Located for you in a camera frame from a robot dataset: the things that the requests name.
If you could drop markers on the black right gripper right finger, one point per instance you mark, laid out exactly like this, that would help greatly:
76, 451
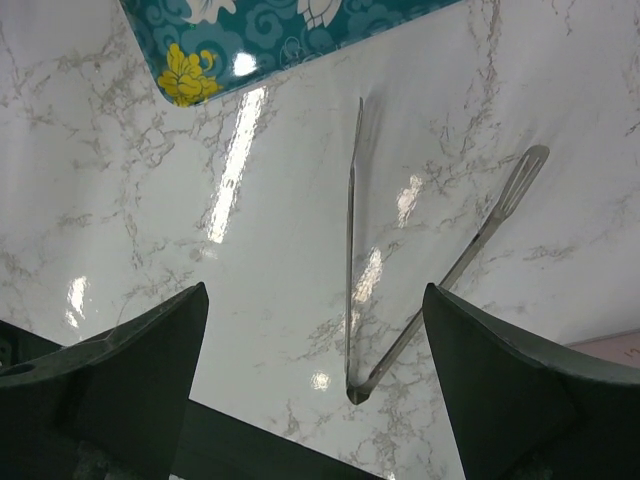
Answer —
524, 407

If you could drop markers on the pink chocolate box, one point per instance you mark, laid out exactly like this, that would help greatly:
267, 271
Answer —
622, 349

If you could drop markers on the teal floral tray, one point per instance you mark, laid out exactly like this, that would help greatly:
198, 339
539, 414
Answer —
199, 50

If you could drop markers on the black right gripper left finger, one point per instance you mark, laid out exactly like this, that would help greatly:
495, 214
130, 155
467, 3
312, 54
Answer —
121, 394

